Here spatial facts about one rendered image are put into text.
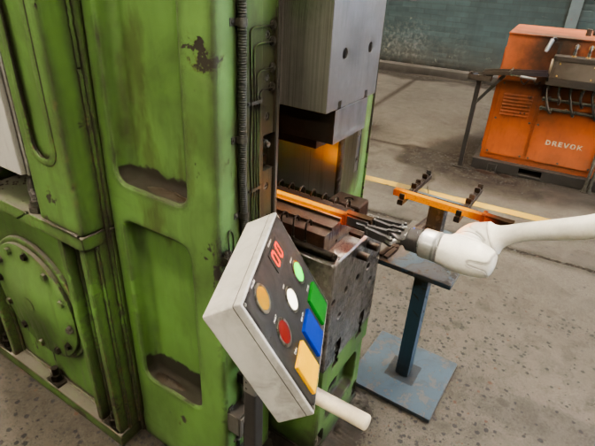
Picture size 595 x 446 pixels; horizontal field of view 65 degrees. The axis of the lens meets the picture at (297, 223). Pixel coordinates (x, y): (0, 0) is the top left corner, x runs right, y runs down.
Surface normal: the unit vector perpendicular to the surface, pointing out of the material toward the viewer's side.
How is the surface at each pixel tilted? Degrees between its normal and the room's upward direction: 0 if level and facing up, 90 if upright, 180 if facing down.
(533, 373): 0
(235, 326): 90
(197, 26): 89
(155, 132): 89
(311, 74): 90
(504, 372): 0
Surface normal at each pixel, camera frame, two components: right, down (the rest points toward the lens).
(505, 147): -0.46, 0.41
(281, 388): -0.14, 0.48
